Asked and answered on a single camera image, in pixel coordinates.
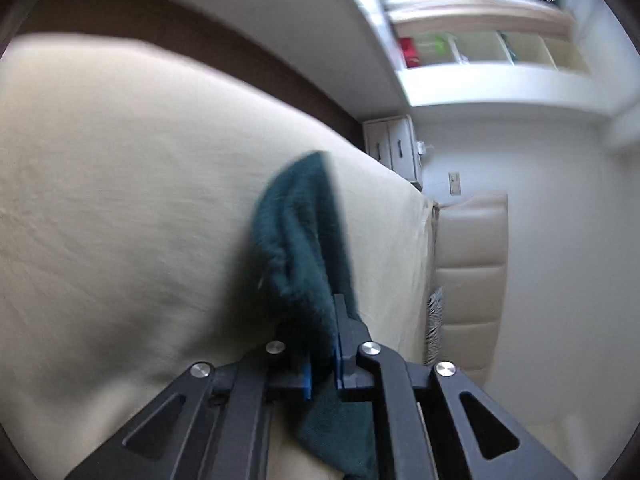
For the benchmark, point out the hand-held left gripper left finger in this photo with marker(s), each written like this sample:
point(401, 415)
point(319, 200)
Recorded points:
point(306, 381)

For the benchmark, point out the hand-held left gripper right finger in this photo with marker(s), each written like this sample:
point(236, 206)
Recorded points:
point(339, 366)

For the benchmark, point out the dark green knit sweater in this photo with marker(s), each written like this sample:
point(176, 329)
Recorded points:
point(295, 230)

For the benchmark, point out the striped cushion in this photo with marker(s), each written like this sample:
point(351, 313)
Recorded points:
point(434, 325)

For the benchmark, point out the beige padded headboard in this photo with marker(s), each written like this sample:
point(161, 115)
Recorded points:
point(470, 260)

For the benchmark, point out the white nightstand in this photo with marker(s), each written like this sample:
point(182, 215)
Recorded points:
point(395, 145)

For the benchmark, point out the beige bed sheet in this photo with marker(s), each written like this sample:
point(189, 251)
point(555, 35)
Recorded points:
point(125, 185)

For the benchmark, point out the red item on shelf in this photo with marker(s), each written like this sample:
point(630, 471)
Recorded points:
point(410, 52)

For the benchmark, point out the green item on shelf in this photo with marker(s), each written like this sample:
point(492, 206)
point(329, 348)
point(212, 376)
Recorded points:
point(440, 45)

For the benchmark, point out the white cubby shelf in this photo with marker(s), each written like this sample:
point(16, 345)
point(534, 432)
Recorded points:
point(525, 52)

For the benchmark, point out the wall switch plate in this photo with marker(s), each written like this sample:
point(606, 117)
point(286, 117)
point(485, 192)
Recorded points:
point(454, 183)

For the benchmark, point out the white wall outlet plug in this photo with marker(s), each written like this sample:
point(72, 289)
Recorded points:
point(423, 148)

